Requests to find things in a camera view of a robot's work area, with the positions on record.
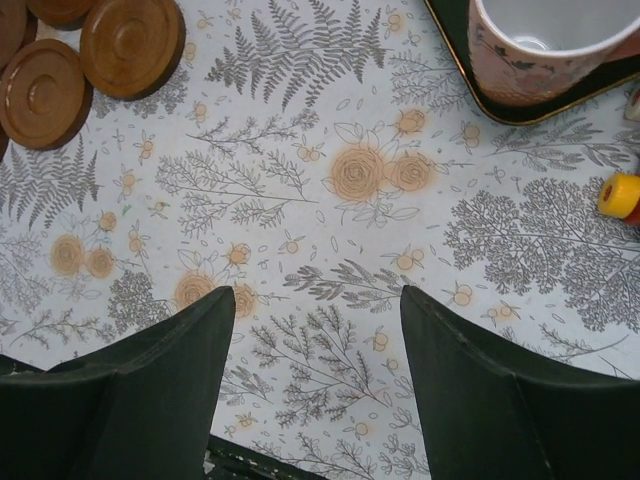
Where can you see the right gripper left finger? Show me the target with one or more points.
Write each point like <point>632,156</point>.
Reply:
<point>204,327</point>

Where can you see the black tray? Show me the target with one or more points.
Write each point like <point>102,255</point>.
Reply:
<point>450,18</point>

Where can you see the floral table mat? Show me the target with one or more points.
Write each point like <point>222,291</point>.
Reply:
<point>318,156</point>

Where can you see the dark wooden coaster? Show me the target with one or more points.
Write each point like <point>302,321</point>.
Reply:
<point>4,140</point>

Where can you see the pink floral mug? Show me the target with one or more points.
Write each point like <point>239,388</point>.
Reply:
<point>527,52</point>

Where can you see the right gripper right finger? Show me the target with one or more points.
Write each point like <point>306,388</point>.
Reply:
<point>491,409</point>

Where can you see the colourful toy pile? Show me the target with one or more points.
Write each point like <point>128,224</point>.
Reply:
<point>619,198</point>

